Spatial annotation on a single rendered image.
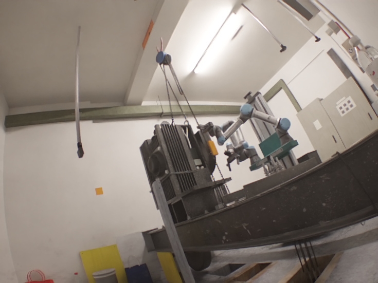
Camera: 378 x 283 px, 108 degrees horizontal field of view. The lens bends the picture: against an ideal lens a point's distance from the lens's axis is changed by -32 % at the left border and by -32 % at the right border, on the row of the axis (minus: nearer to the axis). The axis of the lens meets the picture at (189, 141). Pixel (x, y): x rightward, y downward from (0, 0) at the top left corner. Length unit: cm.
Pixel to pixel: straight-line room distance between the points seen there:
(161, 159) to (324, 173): 139
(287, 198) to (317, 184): 16
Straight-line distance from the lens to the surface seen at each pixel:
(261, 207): 104
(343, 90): 394
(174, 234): 162
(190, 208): 167
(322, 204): 86
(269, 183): 116
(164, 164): 181
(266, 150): 245
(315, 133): 411
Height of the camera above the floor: 66
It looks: 21 degrees up
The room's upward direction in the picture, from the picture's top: 21 degrees counter-clockwise
